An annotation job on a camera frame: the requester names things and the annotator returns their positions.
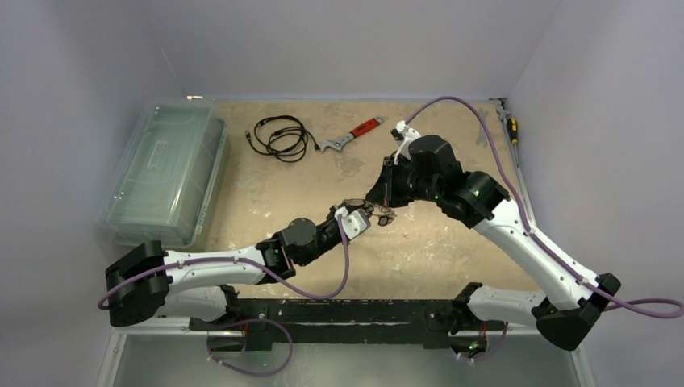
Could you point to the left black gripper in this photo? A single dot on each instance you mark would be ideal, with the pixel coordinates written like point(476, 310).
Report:
point(351, 207)

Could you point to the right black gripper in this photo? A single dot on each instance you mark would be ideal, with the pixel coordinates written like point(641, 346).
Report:
point(388, 181)

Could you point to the large metal key ring plate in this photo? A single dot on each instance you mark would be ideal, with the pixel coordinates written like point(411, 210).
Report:
point(384, 215)

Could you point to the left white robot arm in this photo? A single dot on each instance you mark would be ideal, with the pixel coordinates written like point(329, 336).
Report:
point(150, 281)

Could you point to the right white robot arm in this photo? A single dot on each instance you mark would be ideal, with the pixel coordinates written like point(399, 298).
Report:
point(571, 297)

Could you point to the silver open-end wrench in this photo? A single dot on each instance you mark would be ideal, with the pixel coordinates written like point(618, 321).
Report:
point(482, 139)

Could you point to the yellow black screwdriver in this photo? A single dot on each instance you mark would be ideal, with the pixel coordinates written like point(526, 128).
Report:
point(510, 124)

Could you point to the clear plastic storage box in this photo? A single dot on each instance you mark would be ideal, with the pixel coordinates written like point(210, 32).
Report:
point(166, 184)

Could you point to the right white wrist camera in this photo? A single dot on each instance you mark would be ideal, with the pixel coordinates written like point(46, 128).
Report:
point(403, 135)

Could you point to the red handled adjustable wrench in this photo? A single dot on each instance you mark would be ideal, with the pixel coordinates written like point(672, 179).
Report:
point(339, 144)

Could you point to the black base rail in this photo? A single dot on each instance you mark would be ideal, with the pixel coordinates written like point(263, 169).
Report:
point(431, 324)

